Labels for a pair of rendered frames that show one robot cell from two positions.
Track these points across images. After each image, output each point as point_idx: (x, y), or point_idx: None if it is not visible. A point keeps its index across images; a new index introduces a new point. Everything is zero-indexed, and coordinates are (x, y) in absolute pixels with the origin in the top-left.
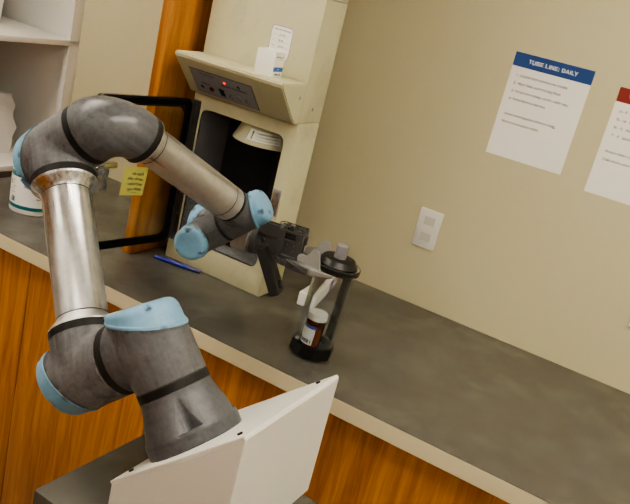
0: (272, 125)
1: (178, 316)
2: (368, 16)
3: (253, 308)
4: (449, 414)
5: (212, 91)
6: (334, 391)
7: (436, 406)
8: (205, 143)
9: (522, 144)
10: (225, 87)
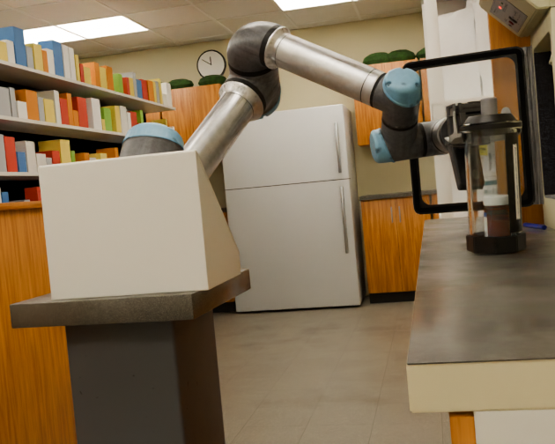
0: (545, 25)
1: (145, 130)
2: None
3: (532, 239)
4: (534, 277)
5: (512, 25)
6: (195, 166)
7: (537, 274)
8: (552, 88)
9: None
10: (505, 11)
